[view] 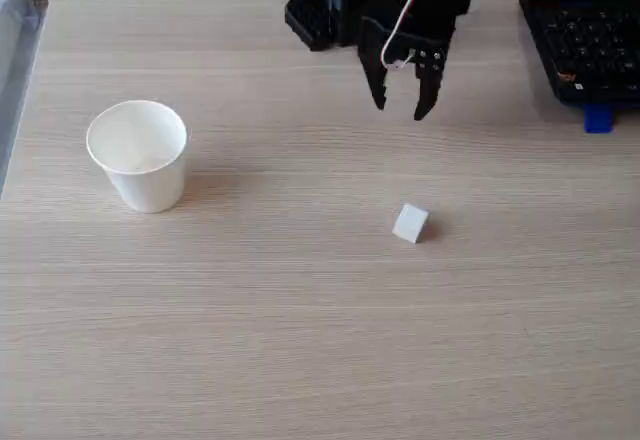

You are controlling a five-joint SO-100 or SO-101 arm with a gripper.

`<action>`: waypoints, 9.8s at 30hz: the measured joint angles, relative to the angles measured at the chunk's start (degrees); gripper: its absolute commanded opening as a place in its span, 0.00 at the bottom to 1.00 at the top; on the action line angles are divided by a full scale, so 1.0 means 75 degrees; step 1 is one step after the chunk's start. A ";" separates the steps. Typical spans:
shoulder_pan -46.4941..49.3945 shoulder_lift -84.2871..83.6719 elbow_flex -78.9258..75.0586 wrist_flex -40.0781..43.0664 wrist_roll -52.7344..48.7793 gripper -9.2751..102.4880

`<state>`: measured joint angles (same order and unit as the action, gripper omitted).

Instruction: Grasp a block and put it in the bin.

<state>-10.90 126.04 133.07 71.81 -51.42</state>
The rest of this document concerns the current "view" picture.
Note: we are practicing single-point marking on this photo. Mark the clear plastic bag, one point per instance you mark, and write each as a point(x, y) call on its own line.
point(15, 20)

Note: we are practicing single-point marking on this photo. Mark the white paper cup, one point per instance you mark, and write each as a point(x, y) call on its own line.
point(142, 160)

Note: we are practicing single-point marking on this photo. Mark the white block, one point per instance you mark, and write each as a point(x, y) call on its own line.
point(410, 222)

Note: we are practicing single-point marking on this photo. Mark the blue plastic piece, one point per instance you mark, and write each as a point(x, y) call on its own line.
point(598, 119)

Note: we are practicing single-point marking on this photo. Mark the black keyboard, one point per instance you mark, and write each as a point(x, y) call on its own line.
point(590, 50)

